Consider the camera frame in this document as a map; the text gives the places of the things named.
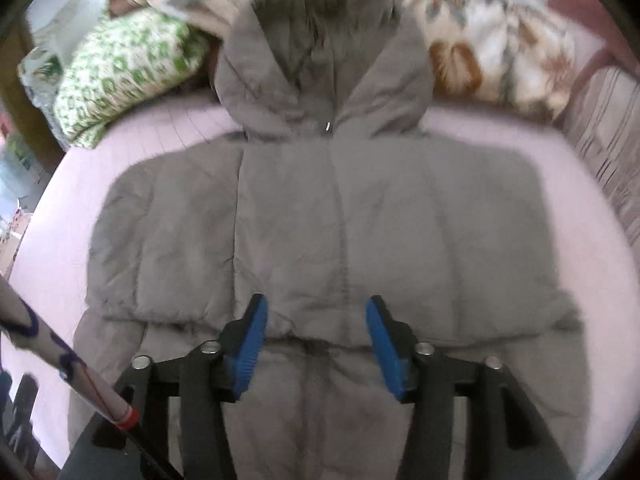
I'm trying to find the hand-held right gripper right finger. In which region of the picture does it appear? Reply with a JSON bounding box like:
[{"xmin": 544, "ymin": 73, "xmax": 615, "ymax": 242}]
[{"xmin": 365, "ymin": 296, "xmax": 576, "ymax": 480}]

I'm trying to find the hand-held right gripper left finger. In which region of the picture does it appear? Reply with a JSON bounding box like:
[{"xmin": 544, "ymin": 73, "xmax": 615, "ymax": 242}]
[{"xmin": 65, "ymin": 294, "xmax": 268, "ymax": 480}]

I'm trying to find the grey hooded puffer jacket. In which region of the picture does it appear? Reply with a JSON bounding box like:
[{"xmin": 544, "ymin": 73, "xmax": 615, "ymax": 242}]
[{"xmin": 67, "ymin": 0, "xmax": 593, "ymax": 480}]

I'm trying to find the pink bed sheet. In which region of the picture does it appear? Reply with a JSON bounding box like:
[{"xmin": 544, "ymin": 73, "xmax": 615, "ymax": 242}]
[{"xmin": 10, "ymin": 92, "xmax": 636, "ymax": 480}]

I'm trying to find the green patterned pillow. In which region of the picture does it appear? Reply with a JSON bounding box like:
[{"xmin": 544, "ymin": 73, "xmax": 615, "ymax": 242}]
[{"xmin": 52, "ymin": 10, "xmax": 211, "ymax": 150}]

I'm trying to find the floral beige blanket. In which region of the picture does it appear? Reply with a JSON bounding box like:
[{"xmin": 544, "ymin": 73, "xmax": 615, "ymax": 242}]
[{"xmin": 132, "ymin": 0, "xmax": 578, "ymax": 121}]

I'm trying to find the leaf print white pillow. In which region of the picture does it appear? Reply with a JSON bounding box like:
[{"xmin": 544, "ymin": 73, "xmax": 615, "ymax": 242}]
[{"xmin": 19, "ymin": 46, "xmax": 68, "ymax": 136}]

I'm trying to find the maroon pillow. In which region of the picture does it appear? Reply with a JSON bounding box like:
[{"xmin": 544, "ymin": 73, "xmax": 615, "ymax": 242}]
[{"xmin": 547, "ymin": 0, "xmax": 613, "ymax": 68}]

